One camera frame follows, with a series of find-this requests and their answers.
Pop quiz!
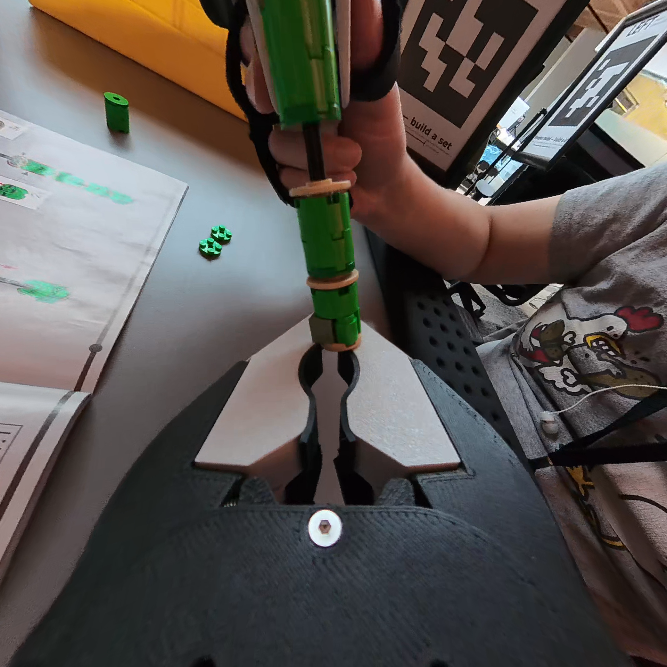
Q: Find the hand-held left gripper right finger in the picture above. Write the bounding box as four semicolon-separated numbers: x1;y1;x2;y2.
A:
333;318;462;503

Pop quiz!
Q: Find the green cylinder brick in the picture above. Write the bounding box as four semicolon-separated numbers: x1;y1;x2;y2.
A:
103;92;130;134

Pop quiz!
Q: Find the black perforated office chair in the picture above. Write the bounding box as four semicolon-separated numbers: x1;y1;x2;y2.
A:
367;229;532;470

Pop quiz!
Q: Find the person's right hand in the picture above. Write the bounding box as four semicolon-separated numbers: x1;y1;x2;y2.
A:
240;0;424;228

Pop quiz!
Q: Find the white earphone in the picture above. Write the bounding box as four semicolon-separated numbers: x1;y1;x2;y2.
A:
538;384;667;434

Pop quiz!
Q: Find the grey printed t-shirt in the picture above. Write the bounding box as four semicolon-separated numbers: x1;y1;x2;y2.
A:
477;166;667;667

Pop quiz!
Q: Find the black strap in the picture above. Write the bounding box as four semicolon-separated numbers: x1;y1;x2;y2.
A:
532;390;667;468

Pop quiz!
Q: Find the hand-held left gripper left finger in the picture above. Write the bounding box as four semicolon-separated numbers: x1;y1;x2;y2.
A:
194;315;326;502

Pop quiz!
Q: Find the yellow plastic bin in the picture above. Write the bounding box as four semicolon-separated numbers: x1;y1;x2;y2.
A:
28;0;247;122

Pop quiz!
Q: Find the green toy bamboo stalk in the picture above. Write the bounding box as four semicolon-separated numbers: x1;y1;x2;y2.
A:
259;0;363;351

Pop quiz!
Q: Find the white instruction booklet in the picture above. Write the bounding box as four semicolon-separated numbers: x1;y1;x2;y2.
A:
0;108;189;579

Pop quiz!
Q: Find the grey desk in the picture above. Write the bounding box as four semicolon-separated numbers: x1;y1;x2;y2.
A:
0;0;397;631

